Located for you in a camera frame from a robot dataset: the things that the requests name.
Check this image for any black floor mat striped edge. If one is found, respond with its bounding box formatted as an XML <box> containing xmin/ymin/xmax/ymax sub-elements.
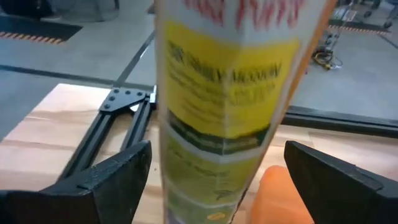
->
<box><xmin>328</xmin><ymin>18</ymin><xmax>392</xmax><ymax>35</ymax></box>
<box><xmin>0</xmin><ymin>15</ymin><xmax>83</xmax><ymax>45</ymax></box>

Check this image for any panda cereal box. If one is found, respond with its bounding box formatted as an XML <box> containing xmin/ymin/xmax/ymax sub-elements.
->
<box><xmin>154</xmin><ymin>0</ymin><xmax>338</xmax><ymax>224</ymax></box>

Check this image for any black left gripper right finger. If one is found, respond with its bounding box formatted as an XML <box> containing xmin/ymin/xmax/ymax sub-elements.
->
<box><xmin>284</xmin><ymin>140</ymin><xmax>398</xmax><ymax>224</ymax></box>

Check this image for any black frame strut with bracket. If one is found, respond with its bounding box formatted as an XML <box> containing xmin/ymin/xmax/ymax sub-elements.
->
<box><xmin>57</xmin><ymin>87</ymin><xmax>158</xmax><ymax>181</ymax></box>

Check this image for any rolling chair base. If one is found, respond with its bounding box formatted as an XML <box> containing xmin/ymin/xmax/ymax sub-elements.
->
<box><xmin>363</xmin><ymin>0</ymin><xmax>398</xmax><ymax>29</ymax></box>

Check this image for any yellow and black cable bundle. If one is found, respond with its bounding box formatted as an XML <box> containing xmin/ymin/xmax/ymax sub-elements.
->
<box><xmin>312</xmin><ymin>45</ymin><xmax>343</xmax><ymax>71</ymax></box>

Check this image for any orange rounded object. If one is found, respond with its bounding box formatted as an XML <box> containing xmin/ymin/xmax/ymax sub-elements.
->
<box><xmin>247</xmin><ymin>164</ymin><xmax>315</xmax><ymax>224</ymax></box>

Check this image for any black table edge rail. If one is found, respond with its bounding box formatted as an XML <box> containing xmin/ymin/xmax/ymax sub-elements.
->
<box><xmin>281</xmin><ymin>105</ymin><xmax>398</xmax><ymax>139</ymax></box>

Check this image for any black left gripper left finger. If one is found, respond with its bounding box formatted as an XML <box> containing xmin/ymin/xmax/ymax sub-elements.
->
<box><xmin>0</xmin><ymin>139</ymin><xmax>153</xmax><ymax>224</ymax></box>

